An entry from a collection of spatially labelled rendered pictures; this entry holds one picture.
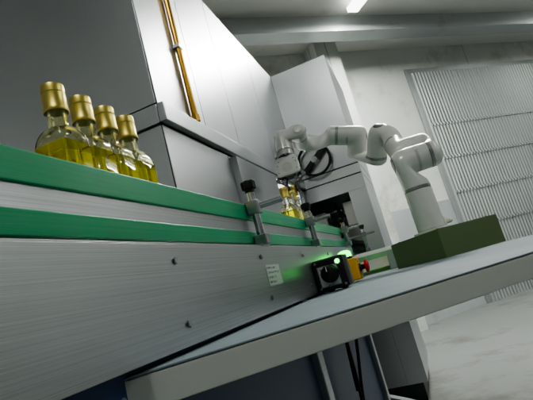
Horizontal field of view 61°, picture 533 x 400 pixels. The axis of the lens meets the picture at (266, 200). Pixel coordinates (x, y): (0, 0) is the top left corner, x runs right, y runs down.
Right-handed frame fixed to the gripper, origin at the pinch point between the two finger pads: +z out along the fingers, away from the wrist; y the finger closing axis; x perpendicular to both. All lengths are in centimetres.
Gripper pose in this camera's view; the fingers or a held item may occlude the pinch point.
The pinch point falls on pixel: (293, 188)
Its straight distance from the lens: 193.7
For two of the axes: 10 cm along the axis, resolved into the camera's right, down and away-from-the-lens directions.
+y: 9.1, -3.1, -2.7
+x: 3.7, 3.5, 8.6
